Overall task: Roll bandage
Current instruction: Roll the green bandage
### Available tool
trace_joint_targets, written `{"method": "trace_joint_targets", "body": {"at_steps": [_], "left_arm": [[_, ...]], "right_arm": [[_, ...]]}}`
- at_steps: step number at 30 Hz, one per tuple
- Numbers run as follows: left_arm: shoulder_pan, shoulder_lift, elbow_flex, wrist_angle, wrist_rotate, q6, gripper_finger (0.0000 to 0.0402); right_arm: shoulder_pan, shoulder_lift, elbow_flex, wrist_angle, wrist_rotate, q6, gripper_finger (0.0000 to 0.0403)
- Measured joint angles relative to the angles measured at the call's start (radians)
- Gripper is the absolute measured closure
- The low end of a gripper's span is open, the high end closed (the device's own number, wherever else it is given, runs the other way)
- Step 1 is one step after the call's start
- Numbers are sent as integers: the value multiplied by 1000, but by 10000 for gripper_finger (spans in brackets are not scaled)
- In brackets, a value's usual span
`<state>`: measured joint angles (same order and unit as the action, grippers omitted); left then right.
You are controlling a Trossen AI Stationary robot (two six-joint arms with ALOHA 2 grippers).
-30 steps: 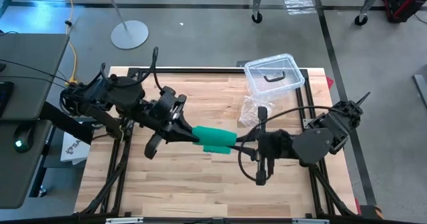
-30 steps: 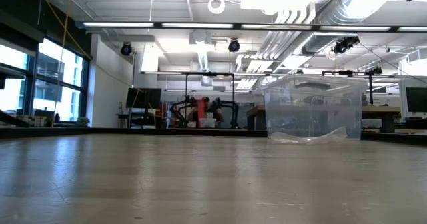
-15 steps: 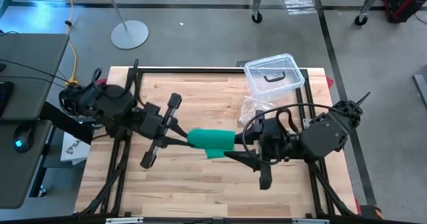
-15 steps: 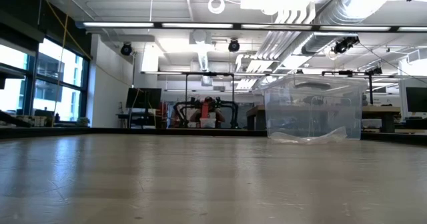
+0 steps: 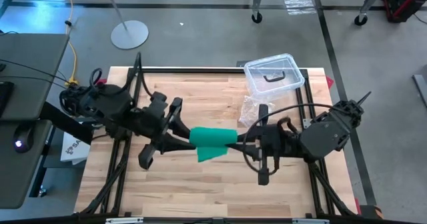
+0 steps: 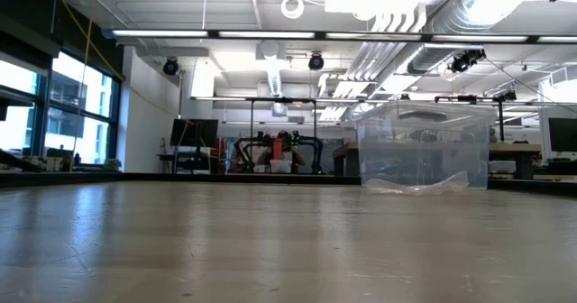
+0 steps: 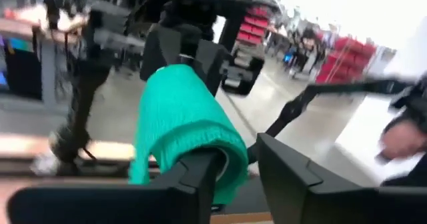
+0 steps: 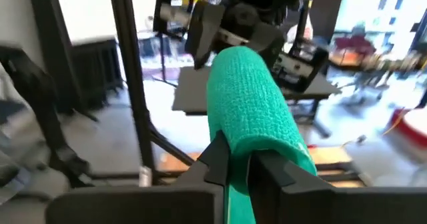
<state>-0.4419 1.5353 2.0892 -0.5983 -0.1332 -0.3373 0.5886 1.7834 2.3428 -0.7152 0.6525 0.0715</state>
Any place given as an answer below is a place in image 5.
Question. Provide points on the white floor lamp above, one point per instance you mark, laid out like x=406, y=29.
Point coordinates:
x=130, y=34

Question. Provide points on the black computer mouse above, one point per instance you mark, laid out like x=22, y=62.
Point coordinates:
x=23, y=137

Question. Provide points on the red and black crate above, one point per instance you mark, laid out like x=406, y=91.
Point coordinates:
x=407, y=0

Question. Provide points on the grey desk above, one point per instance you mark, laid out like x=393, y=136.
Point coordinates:
x=33, y=50

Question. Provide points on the red corner piece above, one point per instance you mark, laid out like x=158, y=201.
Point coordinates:
x=357, y=206
x=102, y=81
x=330, y=82

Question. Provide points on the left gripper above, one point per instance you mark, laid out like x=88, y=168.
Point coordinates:
x=160, y=140

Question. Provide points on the clear plastic floor sheet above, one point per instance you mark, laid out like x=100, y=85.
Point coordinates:
x=298, y=2

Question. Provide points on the green elastic bandage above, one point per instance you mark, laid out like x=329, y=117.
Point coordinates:
x=213, y=137

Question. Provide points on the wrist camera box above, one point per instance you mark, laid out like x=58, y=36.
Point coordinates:
x=156, y=105
x=285, y=144

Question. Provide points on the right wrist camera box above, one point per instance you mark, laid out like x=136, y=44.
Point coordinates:
x=285, y=144

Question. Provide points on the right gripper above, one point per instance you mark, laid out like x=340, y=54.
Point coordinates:
x=263, y=164

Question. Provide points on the clear plastic bag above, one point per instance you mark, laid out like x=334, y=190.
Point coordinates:
x=250, y=112

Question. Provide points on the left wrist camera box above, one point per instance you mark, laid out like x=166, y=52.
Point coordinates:
x=156, y=105

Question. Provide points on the clear plastic container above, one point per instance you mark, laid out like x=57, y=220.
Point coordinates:
x=287, y=67

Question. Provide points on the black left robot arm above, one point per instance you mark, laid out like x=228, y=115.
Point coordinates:
x=106, y=104

